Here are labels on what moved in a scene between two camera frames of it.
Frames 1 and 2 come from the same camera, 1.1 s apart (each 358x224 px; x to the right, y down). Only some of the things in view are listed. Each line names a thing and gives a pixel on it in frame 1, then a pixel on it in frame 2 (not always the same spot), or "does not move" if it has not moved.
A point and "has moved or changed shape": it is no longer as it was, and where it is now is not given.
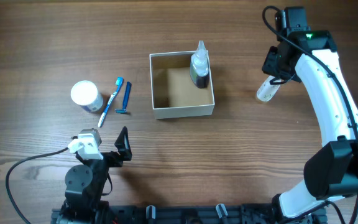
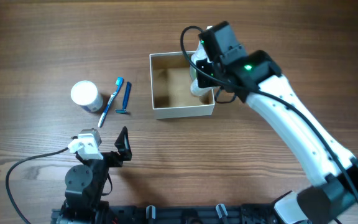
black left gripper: (114, 158) does not move
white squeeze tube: (266, 90) has moved or changed shape
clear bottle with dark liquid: (199, 66) does not move
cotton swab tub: (85, 94) does not move
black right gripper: (270, 64) → (204, 73)
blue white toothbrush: (119, 81) does not move
